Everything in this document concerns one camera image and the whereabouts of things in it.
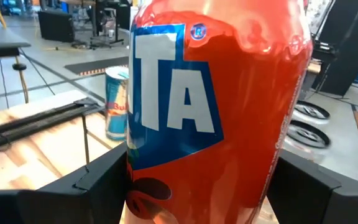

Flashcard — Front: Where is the black floor cable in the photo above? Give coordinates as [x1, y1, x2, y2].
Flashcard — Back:
[19, 48, 57, 96]

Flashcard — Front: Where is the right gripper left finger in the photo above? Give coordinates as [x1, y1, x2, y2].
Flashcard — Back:
[0, 142, 129, 224]

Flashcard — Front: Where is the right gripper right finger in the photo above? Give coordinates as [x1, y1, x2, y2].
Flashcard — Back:
[267, 149, 358, 224]

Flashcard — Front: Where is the silver sugarfree Red Bull can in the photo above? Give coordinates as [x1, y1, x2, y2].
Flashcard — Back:
[104, 65, 131, 142]

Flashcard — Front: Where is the black rolling stand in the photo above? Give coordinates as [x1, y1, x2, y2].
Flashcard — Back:
[89, 0, 126, 49]

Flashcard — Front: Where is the floral cloth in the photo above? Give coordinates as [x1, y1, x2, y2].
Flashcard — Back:
[305, 0, 336, 35]

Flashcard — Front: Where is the tall black cabinet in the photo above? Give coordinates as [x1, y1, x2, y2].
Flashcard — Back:
[311, 0, 358, 97]

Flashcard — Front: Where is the Fanta soda can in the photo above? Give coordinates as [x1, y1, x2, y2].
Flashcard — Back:
[124, 0, 314, 224]

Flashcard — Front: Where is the black aluminium rig frame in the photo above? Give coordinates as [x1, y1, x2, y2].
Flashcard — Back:
[0, 97, 106, 154]

